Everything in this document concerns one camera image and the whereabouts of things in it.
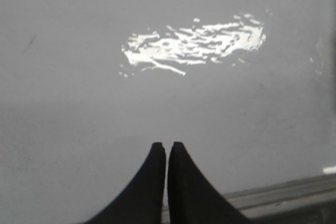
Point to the white whiteboard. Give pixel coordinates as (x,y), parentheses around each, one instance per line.
(88,85)

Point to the grey aluminium whiteboard tray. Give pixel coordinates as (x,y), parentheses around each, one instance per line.
(308,200)

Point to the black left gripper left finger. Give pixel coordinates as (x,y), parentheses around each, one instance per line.
(142,199)

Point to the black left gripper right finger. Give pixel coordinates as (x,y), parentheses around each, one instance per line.
(191,198)

